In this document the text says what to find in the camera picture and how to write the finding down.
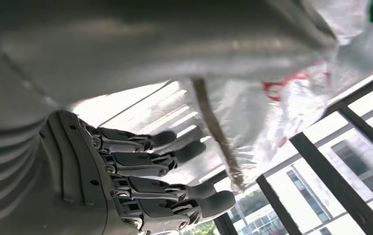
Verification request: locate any black window frame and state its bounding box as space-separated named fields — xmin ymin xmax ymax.
xmin=212 ymin=72 xmax=373 ymax=235

